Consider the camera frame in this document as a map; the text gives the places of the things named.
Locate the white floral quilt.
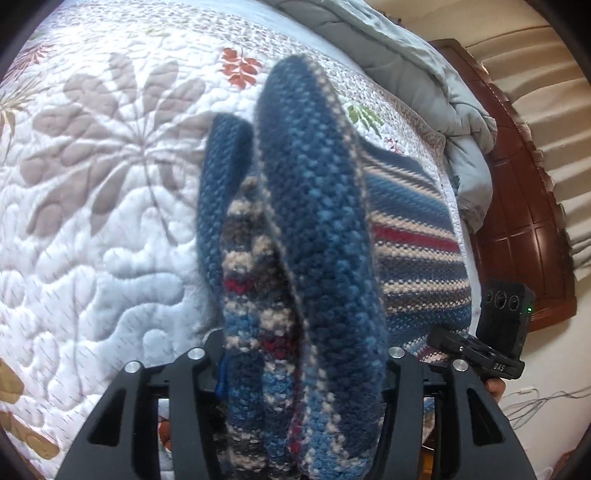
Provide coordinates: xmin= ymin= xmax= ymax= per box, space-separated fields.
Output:
xmin=0 ymin=0 xmax=476 ymax=478

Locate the grey comforter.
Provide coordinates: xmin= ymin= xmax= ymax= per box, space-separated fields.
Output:
xmin=272 ymin=0 xmax=498 ymax=236

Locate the blue striped knit sweater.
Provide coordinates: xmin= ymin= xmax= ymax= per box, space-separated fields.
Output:
xmin=196 ymin=53 xmax=474 ymax=480

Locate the cream pleated curtain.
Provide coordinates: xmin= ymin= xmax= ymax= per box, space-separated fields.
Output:
xmin=462 ymin=23 xmax=591 ymax=278

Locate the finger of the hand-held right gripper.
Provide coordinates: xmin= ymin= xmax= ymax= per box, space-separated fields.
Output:
xmin=426 ymin=329 xmax=481 ymax=363

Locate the white cable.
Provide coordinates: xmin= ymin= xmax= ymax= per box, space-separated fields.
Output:
xmin=501 ymin=387 xmax=591 ymax=428

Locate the brown wooden bed frame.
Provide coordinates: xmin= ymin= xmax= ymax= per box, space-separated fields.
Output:
xmin=428 ymin=38 xmax=579 ymax=334

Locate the person's right hand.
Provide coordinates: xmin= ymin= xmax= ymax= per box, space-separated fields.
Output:
xmin=484 ymin=376 xmax=507 ymax=401

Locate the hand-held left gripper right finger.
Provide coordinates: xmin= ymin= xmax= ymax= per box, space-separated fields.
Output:
xmin=379 ymin=345 xmax=539 ymax=480

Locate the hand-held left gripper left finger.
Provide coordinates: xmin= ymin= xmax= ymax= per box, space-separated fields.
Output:
xmin=55 ymin=328 xmax=228 ymax=480

